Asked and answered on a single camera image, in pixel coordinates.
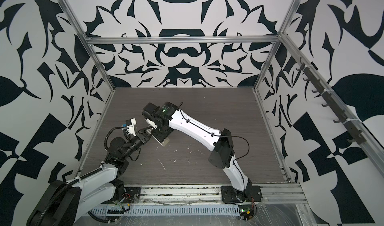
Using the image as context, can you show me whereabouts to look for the white remote control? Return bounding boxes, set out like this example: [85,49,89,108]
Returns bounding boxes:
[154,137,170,147]

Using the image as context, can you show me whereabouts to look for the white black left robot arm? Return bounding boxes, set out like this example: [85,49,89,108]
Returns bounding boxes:
[27,127,153,226]

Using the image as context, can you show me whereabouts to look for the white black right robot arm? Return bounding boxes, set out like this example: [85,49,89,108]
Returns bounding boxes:
[142,102,262,204]

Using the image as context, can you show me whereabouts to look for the small green circuit board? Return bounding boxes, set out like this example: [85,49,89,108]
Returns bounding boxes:
[239,204,258,221]

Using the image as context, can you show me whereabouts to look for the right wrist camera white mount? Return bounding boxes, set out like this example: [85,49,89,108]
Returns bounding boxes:
[146,119,158,129]

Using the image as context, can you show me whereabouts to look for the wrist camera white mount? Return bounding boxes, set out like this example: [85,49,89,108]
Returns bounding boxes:
[122,118,137,140]
[146,119,158,129]

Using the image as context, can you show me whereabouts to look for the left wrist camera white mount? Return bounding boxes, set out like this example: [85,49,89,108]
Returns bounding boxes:
[122,118,137,140]

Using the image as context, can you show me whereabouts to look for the white slotted cable duct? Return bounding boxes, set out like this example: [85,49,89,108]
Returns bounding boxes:
[92,205,240,217]

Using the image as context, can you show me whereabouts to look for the black corrugated cable conduit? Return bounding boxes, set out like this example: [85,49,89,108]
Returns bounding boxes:
[29,165,103,226]

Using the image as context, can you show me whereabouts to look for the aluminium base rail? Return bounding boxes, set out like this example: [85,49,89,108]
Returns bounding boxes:
[134,184,308,206]

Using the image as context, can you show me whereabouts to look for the aluminium cage frame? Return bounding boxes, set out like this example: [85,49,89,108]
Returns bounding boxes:
[58,0,384,174]

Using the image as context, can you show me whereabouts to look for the grey wall hook rail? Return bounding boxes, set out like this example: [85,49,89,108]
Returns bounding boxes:
[296,57,367,145]

